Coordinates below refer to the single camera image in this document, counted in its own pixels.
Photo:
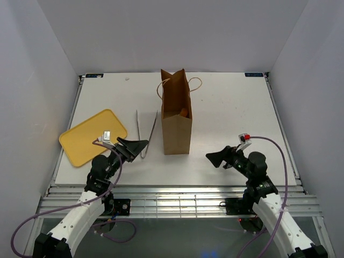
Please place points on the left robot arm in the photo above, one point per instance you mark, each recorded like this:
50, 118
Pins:
64, 239

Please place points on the yellow bread slice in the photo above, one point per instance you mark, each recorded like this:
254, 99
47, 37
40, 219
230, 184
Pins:
184, 112

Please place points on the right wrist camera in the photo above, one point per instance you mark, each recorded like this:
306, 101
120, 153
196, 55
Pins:
245, 141

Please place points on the aluminium frame rail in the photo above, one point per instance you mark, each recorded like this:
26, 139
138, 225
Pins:
180, 202

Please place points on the metal serving tongs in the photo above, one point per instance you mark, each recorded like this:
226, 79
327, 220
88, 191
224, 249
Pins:
145, 124

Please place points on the brown paper bag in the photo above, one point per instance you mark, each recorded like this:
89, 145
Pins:
176, 130

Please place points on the yellow plastic tray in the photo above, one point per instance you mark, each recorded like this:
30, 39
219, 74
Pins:
77, 141

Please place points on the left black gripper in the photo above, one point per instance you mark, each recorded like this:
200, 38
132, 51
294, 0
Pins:
129, 149

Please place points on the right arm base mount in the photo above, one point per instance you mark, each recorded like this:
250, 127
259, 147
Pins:
236, 206

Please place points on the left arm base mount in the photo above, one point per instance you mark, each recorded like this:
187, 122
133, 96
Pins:
119, 207

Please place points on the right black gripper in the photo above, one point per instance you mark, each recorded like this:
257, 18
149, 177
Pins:
217, 157

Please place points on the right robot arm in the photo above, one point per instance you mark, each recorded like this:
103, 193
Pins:
262, 197

